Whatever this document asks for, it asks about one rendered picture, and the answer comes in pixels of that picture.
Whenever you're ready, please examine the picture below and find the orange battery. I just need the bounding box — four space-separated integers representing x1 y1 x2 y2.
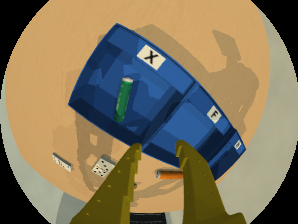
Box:
156 171 183 179

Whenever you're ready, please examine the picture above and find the white domino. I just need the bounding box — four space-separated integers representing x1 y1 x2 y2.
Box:
52 153 72 172
92 155 116 178

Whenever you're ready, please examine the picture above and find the blue bin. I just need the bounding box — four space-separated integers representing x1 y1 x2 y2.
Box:
68 23 246 181

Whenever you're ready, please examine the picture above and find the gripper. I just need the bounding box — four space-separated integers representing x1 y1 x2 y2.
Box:
69 140 247 224

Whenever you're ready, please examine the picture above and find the green battery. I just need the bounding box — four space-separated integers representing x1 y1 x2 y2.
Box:
114 77 133 122

